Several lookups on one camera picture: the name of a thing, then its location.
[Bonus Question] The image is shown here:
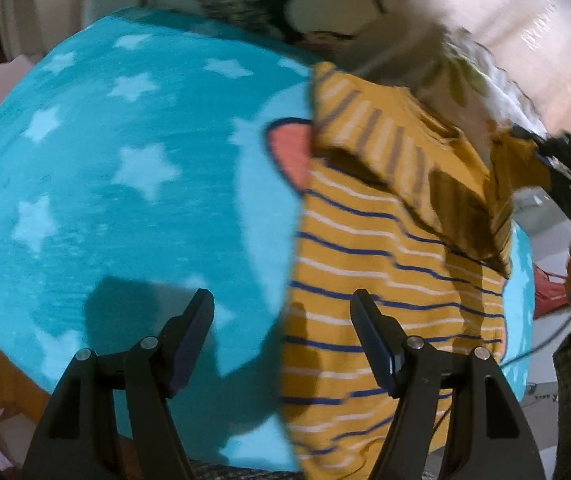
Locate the black and white plush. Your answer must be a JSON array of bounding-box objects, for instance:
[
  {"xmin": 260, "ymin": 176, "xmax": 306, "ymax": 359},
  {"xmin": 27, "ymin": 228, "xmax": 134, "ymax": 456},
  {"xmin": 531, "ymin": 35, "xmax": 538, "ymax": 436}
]
[{"xmin": 196, "ymin": 0, "xmax": 354, "ymax": 54}]

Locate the yellow striped small sweater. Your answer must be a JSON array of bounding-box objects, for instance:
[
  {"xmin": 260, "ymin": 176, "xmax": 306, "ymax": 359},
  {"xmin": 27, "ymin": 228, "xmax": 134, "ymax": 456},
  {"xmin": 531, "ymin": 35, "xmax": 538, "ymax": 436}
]
[{"xmin": 279, "ymin": 60, "xmax": 551, "ymax": 480}]

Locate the red cloth item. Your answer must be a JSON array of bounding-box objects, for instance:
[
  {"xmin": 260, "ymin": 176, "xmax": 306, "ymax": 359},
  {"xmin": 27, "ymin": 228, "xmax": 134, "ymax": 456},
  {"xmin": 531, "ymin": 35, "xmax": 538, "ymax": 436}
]
[{"xmin": 534, "ymin": 266, "xmax": 569, "ymax": 318}]

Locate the white floral pillow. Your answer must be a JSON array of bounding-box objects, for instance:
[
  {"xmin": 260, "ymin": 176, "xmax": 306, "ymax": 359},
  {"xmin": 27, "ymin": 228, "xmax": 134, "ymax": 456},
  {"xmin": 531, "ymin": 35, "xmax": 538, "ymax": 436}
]
[{"xmin": 339, "ymin": 20, "xmax": 547, "ymax": 140}]

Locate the pink satin bedding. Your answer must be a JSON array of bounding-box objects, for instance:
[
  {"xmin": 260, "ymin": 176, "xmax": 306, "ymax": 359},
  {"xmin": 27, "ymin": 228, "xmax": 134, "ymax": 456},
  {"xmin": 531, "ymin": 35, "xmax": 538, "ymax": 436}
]
[{"xmin": 420, "ymin": 0, "xmax": 571, "ymax": 133}]

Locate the blue star cartoon blanket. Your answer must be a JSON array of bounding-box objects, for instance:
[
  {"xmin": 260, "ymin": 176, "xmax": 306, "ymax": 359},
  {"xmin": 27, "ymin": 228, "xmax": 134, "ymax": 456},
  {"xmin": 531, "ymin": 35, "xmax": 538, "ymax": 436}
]
[{"xmin": 0, "ymin": 9, "xmax": 534, "ymax": 470}]

